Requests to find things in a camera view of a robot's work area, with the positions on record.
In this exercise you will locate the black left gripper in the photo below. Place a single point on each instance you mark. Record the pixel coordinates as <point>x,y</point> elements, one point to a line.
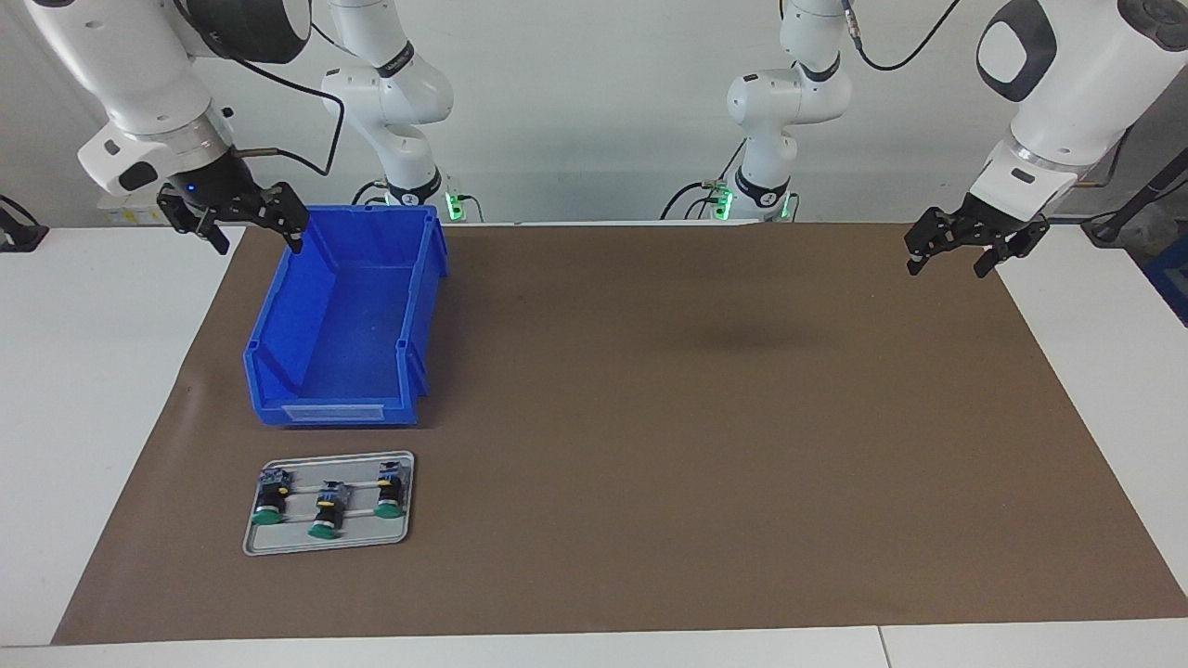
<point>1007,227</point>

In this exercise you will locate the blue plastic storage bin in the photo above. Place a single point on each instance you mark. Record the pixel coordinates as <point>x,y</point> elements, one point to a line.
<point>353,325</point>

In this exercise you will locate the brown table mat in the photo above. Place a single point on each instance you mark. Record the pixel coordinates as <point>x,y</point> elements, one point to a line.
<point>696,482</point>

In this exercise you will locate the grey metal tray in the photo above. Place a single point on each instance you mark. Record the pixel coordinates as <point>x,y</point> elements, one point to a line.
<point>357,536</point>

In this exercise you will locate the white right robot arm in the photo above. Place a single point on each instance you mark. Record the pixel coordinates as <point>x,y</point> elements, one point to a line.
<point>139,65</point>

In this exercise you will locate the green push button switch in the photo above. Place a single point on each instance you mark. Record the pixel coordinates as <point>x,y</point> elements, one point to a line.
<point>269,506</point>
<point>390,496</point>
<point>327,515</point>

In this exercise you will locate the white box with yellow labels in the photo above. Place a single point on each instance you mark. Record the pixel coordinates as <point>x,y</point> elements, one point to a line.
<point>130,213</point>

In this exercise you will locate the black stand pole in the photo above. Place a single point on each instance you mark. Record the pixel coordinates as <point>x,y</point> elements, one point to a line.
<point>1137,204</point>

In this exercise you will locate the black clamp mount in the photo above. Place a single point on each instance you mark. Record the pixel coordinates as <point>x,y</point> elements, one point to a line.
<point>19,234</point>

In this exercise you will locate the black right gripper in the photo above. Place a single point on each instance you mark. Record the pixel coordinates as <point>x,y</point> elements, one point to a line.
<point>218,186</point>

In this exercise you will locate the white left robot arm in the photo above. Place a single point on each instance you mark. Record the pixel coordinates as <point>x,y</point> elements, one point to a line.
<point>1067,83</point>

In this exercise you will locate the blue crate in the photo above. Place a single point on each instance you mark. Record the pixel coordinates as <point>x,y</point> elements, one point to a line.
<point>1171,278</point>

